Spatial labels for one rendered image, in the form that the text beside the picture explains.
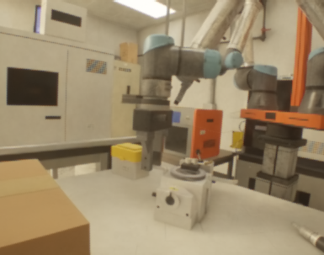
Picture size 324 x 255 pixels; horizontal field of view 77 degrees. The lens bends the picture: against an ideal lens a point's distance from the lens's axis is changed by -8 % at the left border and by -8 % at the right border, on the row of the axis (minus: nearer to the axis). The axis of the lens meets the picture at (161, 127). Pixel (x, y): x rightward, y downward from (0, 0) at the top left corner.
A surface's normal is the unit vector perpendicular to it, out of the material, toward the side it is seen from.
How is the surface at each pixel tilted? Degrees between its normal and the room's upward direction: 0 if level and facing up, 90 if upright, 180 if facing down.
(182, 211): 90
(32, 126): 90
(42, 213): 0
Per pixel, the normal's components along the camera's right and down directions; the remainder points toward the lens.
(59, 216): 0.07, -0.99
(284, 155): -0.76, 0.03
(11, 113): 0.70, 0.12
